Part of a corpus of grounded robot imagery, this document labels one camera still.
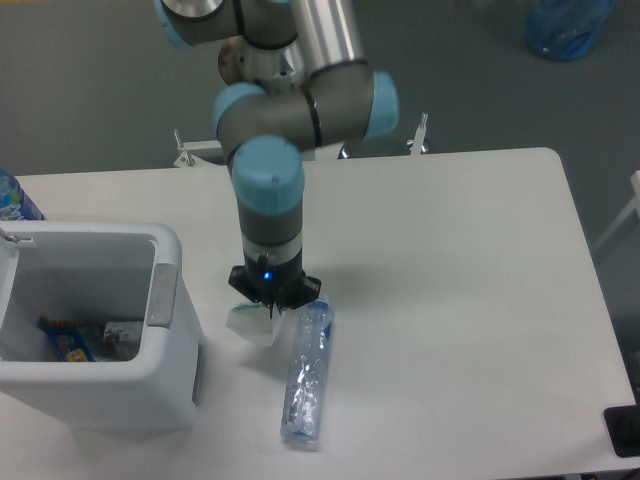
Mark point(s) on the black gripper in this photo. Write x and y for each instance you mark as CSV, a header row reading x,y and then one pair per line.
x,y
284,285

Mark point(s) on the white paper wrapper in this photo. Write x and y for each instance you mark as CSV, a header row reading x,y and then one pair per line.
x,y
257,324

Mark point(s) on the clear plastic bottle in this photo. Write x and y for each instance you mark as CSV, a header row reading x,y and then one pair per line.
x,y
308,372

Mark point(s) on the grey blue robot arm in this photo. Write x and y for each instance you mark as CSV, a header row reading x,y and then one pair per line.
x,y
347,100

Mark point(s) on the white trash can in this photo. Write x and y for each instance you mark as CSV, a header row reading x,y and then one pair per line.
x,y
89,274

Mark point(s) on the silver foil wrapper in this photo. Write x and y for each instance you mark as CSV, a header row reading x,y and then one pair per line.
x,y
123,331

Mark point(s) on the blue snack wrapper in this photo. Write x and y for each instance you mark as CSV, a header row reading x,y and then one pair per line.
x,y
68,339

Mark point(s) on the blue labelled bottle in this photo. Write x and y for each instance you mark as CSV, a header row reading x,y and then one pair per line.
x,y
16,205

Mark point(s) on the black device at edge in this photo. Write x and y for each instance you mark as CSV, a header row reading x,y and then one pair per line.
x,y
623,427

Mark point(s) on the blue plastic bag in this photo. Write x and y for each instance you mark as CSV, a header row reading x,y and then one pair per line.
x,y
565,31

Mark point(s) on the white pedestal foot bracket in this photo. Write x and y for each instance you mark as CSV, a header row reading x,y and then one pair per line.
x,y
200,153

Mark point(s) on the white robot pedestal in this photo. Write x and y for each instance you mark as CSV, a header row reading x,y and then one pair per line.
x,y
250,65

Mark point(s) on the white frame at right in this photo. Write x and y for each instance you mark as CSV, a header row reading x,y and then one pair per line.
x,y
621,226

